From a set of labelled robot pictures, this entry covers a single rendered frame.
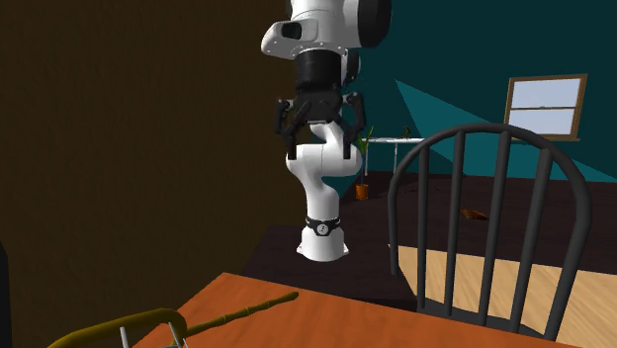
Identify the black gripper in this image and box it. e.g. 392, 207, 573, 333
274, 48, 367, 161

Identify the plant in orange pot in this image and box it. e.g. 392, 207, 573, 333
354, 126, 376, 202

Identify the white side table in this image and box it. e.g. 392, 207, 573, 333
358, 126, 426, 178

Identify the dark robot stand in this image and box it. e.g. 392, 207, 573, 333
242, 222, 418, 311

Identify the brown flat wedge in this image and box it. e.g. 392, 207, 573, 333
459, 207, 490, 222

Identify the olive green bamboo stick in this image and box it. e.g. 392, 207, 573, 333
169, 291, 301, 347

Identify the orange wooden table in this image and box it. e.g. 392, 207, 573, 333
132, 272, 579, 348

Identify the black spindle-back chair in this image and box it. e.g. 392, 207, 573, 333
387, 122, 593, 343

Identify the wooden framed window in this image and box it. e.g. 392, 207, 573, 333
502, 72, 589, 143

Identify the olive green chair back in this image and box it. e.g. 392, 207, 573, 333
45, 307, 190, 348

